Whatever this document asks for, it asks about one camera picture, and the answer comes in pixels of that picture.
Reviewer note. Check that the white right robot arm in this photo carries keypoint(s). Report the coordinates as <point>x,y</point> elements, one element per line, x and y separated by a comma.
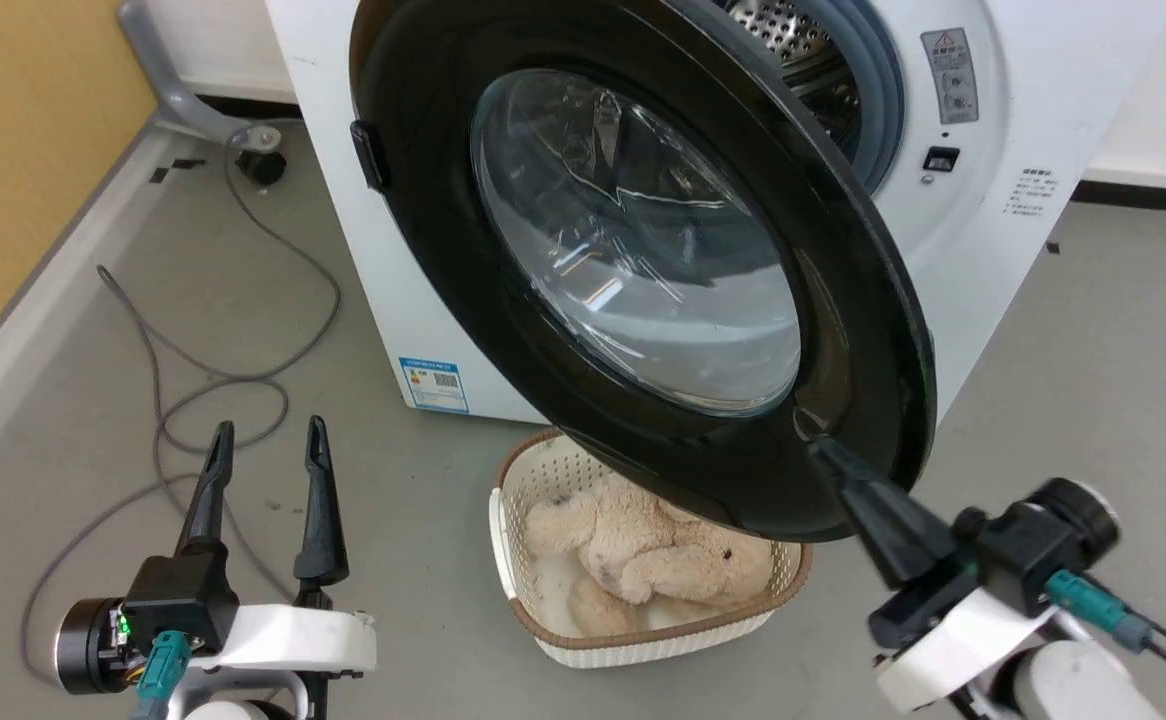
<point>1078,685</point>

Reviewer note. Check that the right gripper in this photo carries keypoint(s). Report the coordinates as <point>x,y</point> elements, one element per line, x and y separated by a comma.
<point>973,630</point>

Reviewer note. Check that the grey rubber door gasket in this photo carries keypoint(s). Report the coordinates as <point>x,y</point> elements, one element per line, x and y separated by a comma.
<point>883,100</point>

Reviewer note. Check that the beige plush toy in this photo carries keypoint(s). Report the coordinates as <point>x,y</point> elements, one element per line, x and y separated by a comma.
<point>643,560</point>

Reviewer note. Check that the white basket with brown rim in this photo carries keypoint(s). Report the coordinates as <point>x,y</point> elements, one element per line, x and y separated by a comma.
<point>643,650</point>

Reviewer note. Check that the black round glass washer door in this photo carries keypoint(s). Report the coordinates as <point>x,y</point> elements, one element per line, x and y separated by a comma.
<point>423,220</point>

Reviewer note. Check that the stainless steel washer drum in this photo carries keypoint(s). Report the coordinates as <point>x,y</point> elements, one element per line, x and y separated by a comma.
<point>811,50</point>

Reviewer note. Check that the black caster wheel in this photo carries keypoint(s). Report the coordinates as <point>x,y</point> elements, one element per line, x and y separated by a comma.
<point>262,163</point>

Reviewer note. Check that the blue energy label sticker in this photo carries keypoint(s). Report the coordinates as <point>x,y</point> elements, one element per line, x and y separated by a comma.
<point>433,385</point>

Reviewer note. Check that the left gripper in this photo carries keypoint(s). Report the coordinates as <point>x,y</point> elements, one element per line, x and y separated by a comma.
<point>283,640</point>

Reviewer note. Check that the white front-load washing machine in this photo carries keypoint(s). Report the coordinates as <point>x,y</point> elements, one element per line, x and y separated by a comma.
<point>383,300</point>

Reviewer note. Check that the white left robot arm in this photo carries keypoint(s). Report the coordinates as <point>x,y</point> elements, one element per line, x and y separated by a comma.
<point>223,708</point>

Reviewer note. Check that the grey warning label sticker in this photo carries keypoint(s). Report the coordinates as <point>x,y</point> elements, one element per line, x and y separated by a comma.
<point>949,75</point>

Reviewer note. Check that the grey metal stand leg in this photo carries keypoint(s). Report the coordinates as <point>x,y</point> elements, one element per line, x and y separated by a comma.
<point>168,90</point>

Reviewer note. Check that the black door latch slot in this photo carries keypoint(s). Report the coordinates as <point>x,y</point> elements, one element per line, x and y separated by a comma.
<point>941,158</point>

